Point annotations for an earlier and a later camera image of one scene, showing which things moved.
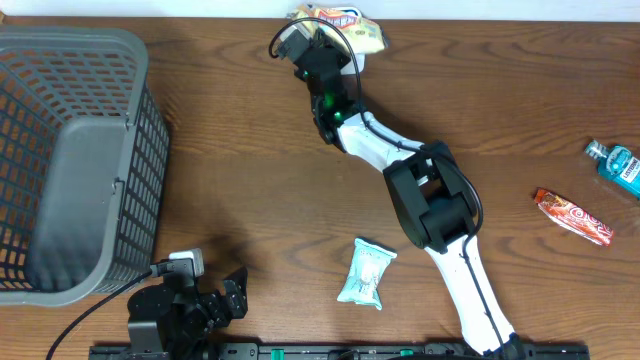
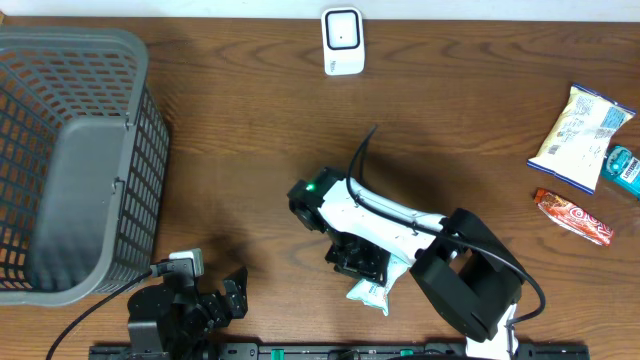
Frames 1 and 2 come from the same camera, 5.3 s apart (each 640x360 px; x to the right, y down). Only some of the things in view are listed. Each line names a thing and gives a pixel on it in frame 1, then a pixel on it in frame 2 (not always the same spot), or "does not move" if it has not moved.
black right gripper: [339, 58] → [372, 269]
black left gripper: [235, 294] does not move
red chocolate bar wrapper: [574, 218] does not move
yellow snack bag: [347, 24] → [575, 144]
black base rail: [327, 351] does not move
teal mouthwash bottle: [617, 163] does not move
